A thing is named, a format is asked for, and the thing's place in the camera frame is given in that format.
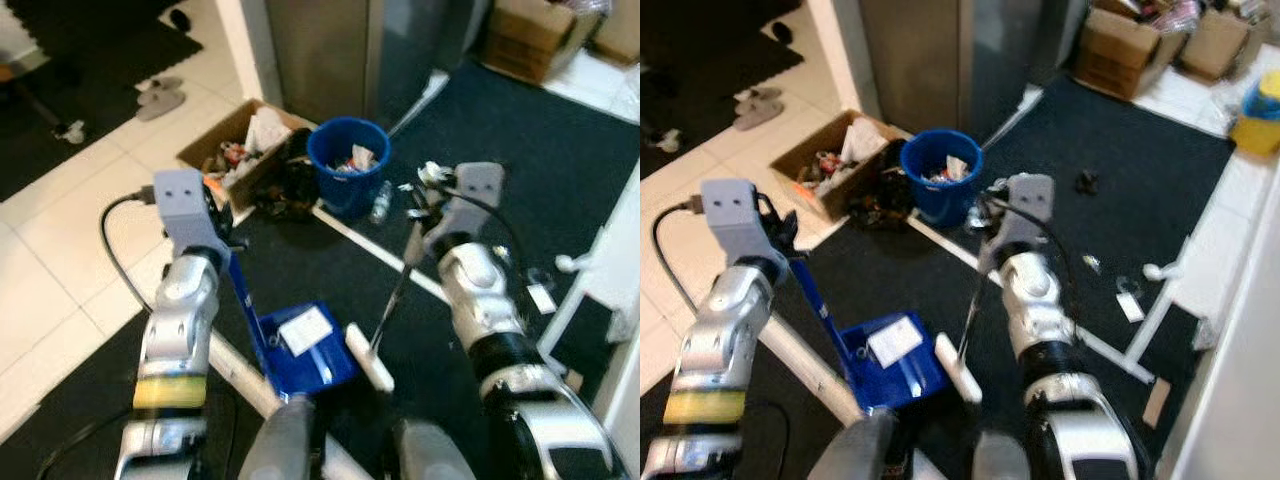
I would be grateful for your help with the white paper card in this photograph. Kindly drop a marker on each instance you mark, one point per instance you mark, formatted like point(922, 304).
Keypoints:
point(305, 332)
point(894, 342)

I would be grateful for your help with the white brush with black stick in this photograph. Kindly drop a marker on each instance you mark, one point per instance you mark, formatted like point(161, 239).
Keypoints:
point(958, 370)
point(370, 360)

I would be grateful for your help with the blue plastic dustpan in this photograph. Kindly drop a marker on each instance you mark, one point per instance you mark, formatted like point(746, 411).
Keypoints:
point(320, 370)
point(905, 385)

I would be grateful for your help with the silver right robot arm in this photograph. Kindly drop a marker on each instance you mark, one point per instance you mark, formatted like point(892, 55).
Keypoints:
point(475, 290)
point(1030, 300)

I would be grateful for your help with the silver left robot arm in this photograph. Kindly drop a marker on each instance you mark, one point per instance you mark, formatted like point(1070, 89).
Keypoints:
point(735, 320)
point(180, 300)

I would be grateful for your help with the black foam floor mat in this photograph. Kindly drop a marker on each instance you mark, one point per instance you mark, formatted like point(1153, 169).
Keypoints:
point(700, 40)
point(90, 60)

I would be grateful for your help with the clear plastic bottle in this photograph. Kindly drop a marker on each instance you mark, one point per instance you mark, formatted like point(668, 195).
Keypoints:
point(381, 205)

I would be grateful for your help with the blue plastic bucket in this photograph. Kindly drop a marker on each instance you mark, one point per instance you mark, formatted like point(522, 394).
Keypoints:
point(335, 190)
point(930, 205)

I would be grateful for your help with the open cardboard box with trash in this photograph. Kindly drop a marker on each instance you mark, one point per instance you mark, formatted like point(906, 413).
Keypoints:
point(210, 140)
point(805, 155)

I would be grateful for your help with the black trash bag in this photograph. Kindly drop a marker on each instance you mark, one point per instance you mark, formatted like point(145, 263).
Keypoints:
point(285, 195)
point(880, 210)

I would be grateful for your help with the white crumpled paper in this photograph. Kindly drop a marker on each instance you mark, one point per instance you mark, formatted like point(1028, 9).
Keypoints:
point(265, 130)
point(865, 140)

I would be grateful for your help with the black debris clump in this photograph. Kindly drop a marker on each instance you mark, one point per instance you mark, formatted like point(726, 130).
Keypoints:
point(1087, 182)

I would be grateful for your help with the grey slipper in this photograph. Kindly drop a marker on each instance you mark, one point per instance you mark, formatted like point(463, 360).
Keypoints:
point(760, 95)
point(163, 86)
point(758, 115)
point(160, 105)

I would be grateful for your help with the black carpet mat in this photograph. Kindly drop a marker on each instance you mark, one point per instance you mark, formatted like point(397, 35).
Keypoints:
point(540, 150)
point(1130, 140)

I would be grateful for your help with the small white object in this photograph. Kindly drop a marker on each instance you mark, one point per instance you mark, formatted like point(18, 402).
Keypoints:
point(668, 140)
point(72, 131)

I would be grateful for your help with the small white tag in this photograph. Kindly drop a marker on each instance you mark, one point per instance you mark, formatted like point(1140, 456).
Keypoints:
point(541, 299)
point(1131, 306)

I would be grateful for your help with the steel grey fridge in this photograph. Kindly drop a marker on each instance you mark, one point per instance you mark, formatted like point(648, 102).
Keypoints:
point(330, 50)
point(920, 50)

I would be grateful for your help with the large brown cardboard box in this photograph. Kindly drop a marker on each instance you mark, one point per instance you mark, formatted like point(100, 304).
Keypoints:
point(525, 45)
point(1115, 55)

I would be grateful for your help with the small black object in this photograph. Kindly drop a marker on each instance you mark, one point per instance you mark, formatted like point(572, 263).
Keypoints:
point(781, 31)
point(181, 19)

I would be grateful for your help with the grey left robot leg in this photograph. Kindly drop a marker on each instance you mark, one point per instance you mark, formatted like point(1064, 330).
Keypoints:
point(855, 455)
point(280, 445)

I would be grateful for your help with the grey robot leg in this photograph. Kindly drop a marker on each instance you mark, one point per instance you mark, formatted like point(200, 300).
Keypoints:
point(435, 455)
point(855, 455)
point(1000, 460)
point(280, 445)

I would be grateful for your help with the small brown cardboard piece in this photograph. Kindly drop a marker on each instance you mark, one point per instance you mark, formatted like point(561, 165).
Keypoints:
point(1156, 403)
point(575, 381)

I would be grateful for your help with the grey right robot leg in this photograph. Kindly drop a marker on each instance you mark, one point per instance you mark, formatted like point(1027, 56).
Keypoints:
point(435, 455)
point(1000, 460)

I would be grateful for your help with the small brown cardboard box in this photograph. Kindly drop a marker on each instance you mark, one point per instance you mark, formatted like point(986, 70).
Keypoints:
point(618, 35)
point(1210, 50)

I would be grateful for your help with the yellow container with blue lid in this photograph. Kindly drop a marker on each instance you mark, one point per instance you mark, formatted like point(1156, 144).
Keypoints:
point(1258, 125)

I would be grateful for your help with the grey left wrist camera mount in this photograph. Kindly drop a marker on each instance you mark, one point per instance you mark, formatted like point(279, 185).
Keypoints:
point(735, 215)
point(185, 205)

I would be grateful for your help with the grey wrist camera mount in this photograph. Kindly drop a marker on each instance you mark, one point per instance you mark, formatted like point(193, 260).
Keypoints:
point(185, 205)
point(735, 215)
point(478, 190)
point(1033, 200)

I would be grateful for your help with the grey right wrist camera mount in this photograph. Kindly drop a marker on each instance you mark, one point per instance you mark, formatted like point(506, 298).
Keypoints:
point(1033, 200)
point(478, 190)

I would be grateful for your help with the white tube rack frame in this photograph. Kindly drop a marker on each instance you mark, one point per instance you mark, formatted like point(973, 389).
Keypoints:
point(565, 264)
point(1155, 271)

